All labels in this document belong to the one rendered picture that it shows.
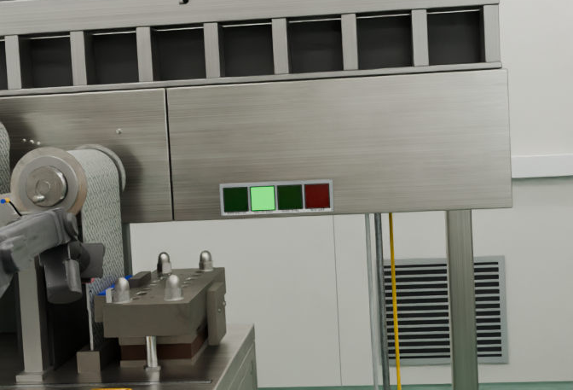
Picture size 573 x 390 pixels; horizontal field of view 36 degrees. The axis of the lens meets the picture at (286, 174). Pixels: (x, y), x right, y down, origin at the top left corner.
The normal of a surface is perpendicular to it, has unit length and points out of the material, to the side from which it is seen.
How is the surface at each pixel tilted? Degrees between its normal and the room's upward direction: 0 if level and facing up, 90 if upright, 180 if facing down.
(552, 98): 90
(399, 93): 90
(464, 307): 90
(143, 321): 90
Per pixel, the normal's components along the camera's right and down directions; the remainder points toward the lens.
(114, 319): -0.10, 0.06
